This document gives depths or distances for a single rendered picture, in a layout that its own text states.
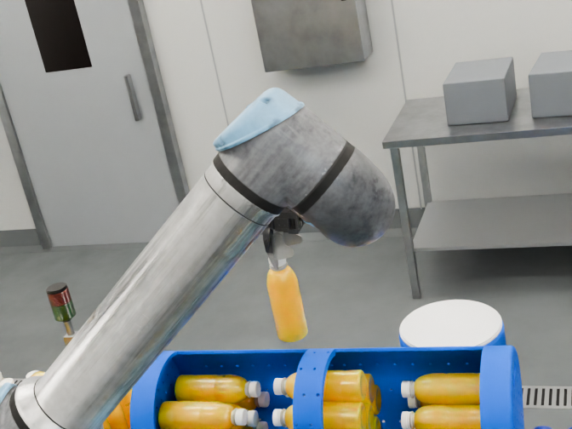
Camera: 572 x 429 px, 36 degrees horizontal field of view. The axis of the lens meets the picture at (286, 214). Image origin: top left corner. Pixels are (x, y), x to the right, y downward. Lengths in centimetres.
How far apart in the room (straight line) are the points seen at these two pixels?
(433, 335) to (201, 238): 136
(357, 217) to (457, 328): 133
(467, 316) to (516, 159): 292
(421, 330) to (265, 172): 141
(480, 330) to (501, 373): 53
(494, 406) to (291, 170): 92
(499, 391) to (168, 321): 89
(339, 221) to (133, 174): 493
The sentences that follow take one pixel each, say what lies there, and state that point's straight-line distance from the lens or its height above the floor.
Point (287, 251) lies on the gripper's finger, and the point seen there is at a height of 150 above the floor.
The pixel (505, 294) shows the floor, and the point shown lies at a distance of 476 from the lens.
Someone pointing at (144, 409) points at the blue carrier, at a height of 117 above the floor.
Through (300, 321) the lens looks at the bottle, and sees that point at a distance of 205.
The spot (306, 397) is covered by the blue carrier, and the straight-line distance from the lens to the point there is 199.
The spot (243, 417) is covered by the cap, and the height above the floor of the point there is 112.
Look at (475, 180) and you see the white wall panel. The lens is 543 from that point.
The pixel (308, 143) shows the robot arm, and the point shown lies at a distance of 113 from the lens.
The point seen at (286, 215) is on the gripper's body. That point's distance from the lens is 189.
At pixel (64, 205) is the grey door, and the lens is 643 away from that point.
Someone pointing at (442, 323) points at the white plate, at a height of 104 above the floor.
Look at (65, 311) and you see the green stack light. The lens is 270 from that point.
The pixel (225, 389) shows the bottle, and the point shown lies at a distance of 220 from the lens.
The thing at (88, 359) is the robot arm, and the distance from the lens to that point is 127.
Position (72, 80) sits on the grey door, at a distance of 602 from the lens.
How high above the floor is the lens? 229
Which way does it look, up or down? 22 degrees down
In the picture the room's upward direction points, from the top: 12 degrees counter-clockwise
